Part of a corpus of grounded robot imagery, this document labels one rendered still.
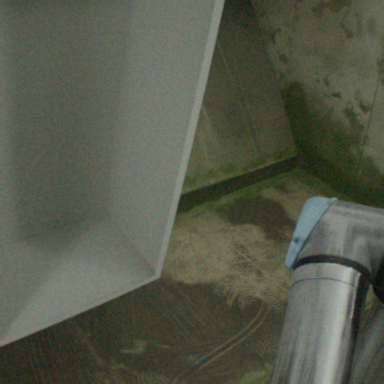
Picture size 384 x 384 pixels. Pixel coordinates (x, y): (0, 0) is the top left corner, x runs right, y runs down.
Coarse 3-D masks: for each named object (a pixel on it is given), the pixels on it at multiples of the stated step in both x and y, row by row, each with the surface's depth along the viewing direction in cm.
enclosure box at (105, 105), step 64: (0, 0) 100; (64, 0) 110; (128, 0) 120; (192, 0) 100; (0, 64) 111; (64, 64) 122; (128, 64) 130; (192, 64) 107; (0, 128) 122; (64, 128) 136; (128, 128) 140; (192, 128) 112; (0, 192) 136; (64, 192) 152; (128, 192) 152; (0, 256) 148; (64, 256) 152; (128, 256) 155; (0, 320) 129
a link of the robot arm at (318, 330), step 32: (320, 224) 62; (352, 224) 61; (288, 256) 65; (320, 256) 60; (352, 256) 59; (320, 288) 57; (352, 288) 57; (288, 320) 58; (320, 320) 55; (352, 320) 55; (288, 352) 55; (320, 352) 52; (352, 352) 53
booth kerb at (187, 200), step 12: (288, 156) 289; (264, 168) 278; (276, 168) 285; (288, 168) 292; (228, 180) 264; (240, 180) 270; (252, 180) 277; (192, 192) 252; (204, 192) 258; (216, 192) 263; (228, 192) 269; (180, 204) 251; (192, 204) 257
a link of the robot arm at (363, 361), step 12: (372, 288) 67; (372, 312) 69; (372, 324) 69; (372, 336) 69; (360, 348) 72; (372, 348) 70; (360, 360) 73; (372, 360) 70; (360, 372) 73; (372, 372) 71
